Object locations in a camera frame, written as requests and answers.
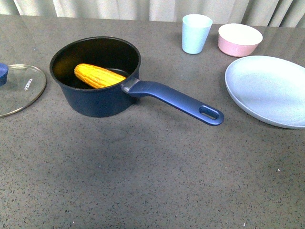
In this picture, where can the yellow corn cob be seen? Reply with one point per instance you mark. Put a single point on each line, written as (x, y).
(97, 77)

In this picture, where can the glass lid blue knob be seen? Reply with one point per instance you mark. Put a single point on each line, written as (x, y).
(20, 86)

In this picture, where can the dark blue saucepan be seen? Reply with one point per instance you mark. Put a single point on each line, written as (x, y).
(121, 57)

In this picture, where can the light blue cup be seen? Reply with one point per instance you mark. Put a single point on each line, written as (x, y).
(195, 30)

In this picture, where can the pink bowl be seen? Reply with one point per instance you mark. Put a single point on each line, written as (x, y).
(238, 40)

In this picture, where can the light blue plate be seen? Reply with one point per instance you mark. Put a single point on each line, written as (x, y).
(269, 89)

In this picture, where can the white curtain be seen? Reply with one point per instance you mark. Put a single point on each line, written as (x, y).
(274, 13)

